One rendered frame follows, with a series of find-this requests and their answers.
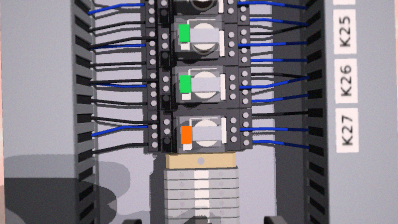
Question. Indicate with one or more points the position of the relay with orange button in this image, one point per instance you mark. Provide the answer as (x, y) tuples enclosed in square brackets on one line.
[(200, 133)]

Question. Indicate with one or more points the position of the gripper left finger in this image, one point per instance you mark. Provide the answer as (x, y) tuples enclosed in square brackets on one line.
[(132, 221)]

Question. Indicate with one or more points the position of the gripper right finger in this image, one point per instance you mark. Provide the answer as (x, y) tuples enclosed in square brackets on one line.
[(274, 220)]

